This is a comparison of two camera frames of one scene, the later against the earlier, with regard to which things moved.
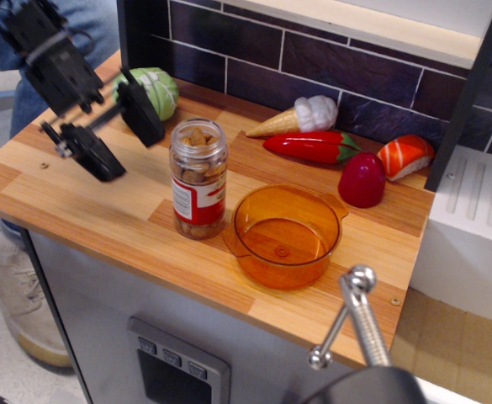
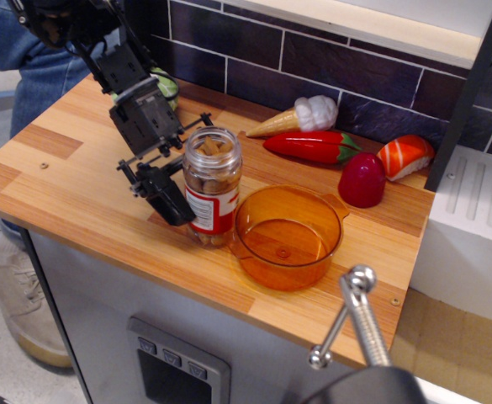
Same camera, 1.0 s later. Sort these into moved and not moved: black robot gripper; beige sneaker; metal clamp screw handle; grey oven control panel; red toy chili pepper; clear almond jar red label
Moved: clear almond jar red label; black robot gripper
Not moved: metal clamp screw handle; beige sneaker; grey oven control panel; red toy chili pepper
